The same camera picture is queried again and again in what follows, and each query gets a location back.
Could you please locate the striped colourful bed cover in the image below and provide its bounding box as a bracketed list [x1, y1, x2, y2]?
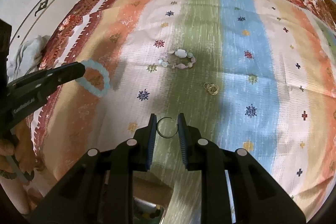
[31, 0, 336, 224]

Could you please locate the light blue bead bracelet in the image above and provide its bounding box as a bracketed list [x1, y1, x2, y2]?
[75, 59, 112, 97]

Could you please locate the pastel shell bracelet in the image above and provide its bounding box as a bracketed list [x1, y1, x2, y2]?
[158, 49, 197, 70]

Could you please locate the grey crumpled cloth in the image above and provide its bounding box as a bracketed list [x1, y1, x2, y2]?
[6, 35, 47, 83]

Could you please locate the metal jewelry box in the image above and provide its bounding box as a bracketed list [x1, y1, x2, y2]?
[133, 197, 166, 224]

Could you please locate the person's left hand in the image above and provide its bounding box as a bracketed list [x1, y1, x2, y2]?
[1, 120, 36, 174]

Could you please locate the green stone ring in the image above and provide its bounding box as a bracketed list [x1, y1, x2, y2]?
[156, 117, 180, 139]

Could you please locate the gold ornate ring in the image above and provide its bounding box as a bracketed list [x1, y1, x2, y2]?
[203, 82, 221, 96]

